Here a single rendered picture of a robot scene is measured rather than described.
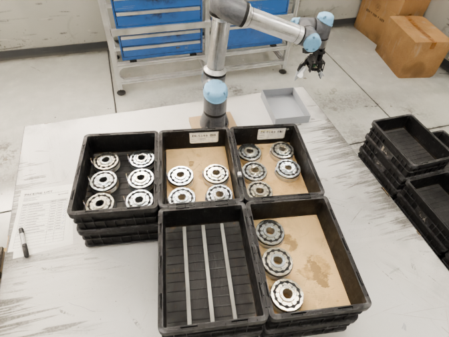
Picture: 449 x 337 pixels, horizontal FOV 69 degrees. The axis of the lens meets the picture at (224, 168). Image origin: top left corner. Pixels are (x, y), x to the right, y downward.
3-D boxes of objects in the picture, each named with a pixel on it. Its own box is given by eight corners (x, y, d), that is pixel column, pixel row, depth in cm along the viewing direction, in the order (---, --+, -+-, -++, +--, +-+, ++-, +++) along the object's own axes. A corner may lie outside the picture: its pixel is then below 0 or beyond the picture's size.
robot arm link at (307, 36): (220, -6, 122) (329, 35, 138) (217, -17, 129) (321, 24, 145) (209, 23, 129) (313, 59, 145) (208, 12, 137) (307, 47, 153)
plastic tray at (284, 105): (260, 96, 196) (261, 89, 193) (292, 93, 200) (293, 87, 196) (274, 126, 179) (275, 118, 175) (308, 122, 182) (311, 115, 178)
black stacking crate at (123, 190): (91, 154, 143) (85, 135, 135) (160, 150, 147) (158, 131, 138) (76, 233, 117) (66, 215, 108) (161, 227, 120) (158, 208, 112)
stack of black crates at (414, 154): (347, 169, 236) (371, 120, 203) (383, 161, 243) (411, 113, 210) (380, 214, 211) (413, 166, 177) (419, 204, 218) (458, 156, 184)
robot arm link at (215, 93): (203, 116, 161) (204, 93, 152) (202, 99, 171) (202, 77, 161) (228, 116, 163) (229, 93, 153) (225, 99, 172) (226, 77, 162)
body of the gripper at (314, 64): (309, 73, 166) (315, 51, 157) (303, 65, 171) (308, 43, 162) (323, 73, 167) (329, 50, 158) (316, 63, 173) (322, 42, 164)
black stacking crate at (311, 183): (228, 146, 150) (229, 128, 142) (290, 143, 154) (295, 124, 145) (242, 219, 124) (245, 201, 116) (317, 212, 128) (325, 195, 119)
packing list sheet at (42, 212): (16, 192, 141) (15, 191, 141) (73, 181, 147) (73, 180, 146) (6, 260, 121) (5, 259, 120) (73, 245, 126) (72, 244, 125)
